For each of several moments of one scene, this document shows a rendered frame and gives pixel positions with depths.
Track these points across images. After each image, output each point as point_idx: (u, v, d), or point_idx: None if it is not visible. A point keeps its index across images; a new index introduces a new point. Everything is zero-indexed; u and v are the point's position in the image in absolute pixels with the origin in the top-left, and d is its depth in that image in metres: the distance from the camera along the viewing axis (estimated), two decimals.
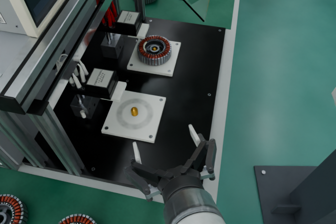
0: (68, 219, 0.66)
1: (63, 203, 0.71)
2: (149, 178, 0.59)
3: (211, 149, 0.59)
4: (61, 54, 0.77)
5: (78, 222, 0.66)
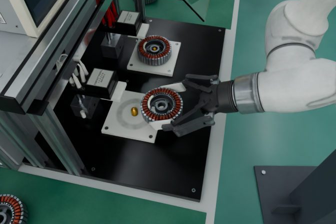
0: (146, 95, 0.78)
1: (63, 203, 0.71)
2: (193, 119, 0.70)
3: (196, 75, 0.76)
4: (61, 54, 0.77)
5: (155, 93, 0.78)
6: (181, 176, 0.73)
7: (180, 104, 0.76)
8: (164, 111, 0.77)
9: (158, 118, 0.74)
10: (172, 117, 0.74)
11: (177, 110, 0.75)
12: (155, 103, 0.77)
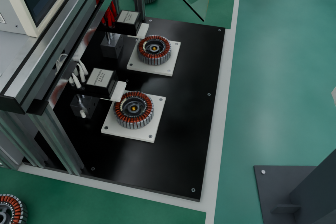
0: None
1: (63, 203, 0.71)
2: None
3: None
4: (61, 54, 0.77)
5: (128, 96, 0.82)
6: (181, 176, 0.73)
7: (151, 107, 0.80)
8: (136, 113, 0.81)
9: (130, 120, 0.78)
10: (143, 119, 0.78)
11: (148, 113, 0.79)
12: (128, 106, 0.81)
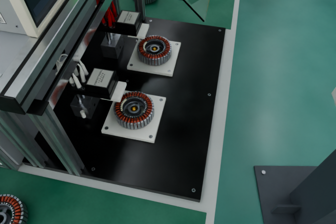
0: None
1: (63, 203, 0.71)
2: None
3: None
4: (61, 54, 0.77)
5: (128, 96, 0.82)
6: (181, 176, 0.73)
7: (151, 107, 0.80)
8: (136, 113, 0.81)
9: (130, 120, 0.78)
10: (143, 119, 0.78)
11: (148, 113, 0.79)
12: (128, 106, 0.81)
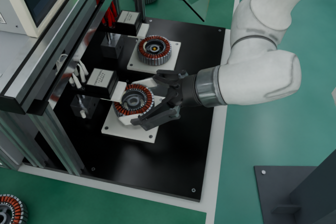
0: None
1: (63, 203, 0.71)
2: (160, 113, 0.71)
3: (166, 71, 0.77)
4: (61, 54, 0.77)
5: (128, 89, 0.80)
6: (181, 176, 0.73)
7: (151, 100, 0.77)
8: (136, 106, 0.78)
9: (129, 113, 0.75)
10: (143, 112, 0.75)
11: (148, 106, 0.76)
12: (127, 99, 0.78)
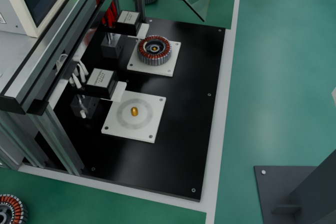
0: None
1: (63, 203, 0.71)
2: None
3: None
4: (61, 54, 0.77)
5: None
6: (181, 176, 0.73)
7: None
8: None
9: None
10: None
11: None
12: None
